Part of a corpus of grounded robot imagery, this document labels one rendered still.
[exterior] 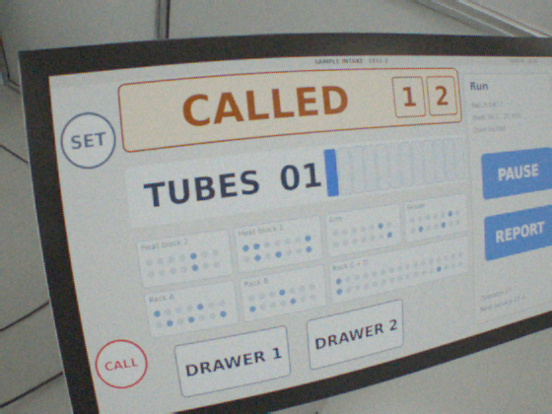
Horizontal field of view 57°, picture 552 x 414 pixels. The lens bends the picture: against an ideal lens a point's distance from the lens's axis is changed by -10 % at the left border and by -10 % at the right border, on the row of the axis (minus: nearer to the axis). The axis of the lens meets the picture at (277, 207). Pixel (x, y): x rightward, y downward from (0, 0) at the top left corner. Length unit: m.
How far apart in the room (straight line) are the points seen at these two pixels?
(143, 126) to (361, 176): 0.18
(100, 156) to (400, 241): 0.26
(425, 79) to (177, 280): 0.27
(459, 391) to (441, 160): 1.29
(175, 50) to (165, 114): 0.05
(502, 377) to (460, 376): 0.15
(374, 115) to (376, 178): 0.05
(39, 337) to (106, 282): 1.27
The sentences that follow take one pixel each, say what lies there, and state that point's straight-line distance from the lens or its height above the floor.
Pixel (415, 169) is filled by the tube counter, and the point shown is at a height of 1.11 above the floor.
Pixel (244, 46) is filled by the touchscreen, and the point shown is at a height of 1.19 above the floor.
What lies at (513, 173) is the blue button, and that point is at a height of 1.10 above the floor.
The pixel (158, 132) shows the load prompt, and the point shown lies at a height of 1.15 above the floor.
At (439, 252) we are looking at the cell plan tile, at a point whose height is 1.05.
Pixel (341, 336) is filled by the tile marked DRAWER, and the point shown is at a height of 1.01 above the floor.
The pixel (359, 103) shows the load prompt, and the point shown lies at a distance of 0.46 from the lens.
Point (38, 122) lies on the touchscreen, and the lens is 0.41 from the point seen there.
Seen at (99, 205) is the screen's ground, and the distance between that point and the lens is 0.40.
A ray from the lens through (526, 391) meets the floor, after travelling 1.85.
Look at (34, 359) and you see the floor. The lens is 1.64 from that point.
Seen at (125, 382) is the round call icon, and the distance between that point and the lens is 0.44.
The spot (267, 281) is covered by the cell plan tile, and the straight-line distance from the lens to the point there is 0.44.
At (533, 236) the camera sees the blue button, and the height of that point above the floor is 1.04.
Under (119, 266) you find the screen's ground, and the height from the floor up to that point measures 1.07.
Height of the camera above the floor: 1.40
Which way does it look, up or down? 45 degrees down
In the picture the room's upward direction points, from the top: 11 degrees clockwise
